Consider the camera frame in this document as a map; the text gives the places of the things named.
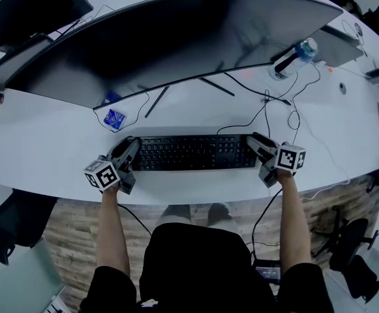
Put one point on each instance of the blue patterned packet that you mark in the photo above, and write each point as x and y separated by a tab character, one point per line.
114	119

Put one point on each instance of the flat black monitor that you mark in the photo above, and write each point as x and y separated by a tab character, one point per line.
36	8

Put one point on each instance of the frosted glass panel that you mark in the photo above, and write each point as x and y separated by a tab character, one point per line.
16	279

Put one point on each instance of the small white puck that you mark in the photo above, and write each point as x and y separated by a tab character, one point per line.
343	87

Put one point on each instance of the person's black shirt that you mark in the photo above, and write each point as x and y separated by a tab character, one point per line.
202	266

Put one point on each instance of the black monitor stand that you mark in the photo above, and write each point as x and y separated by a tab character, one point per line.
158	100

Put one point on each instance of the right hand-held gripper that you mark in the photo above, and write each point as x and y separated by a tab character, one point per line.
288	160

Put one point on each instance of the person's right forearm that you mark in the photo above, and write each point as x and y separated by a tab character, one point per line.
295	220

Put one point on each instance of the black mesh office chair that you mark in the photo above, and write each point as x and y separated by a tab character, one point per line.
352	249
16	220

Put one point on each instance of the black device with screen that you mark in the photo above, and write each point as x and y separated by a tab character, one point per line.
267	271

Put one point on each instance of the curved black monitor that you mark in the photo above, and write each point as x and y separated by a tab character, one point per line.
176	38

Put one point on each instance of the clear water bottle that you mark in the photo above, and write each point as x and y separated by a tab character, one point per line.
293	60

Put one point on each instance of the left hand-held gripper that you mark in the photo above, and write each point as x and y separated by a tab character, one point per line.
106	176

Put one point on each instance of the black keyboard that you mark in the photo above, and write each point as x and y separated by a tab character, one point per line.
192	152

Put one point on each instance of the person's left forearm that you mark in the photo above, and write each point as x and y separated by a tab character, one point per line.
112	230

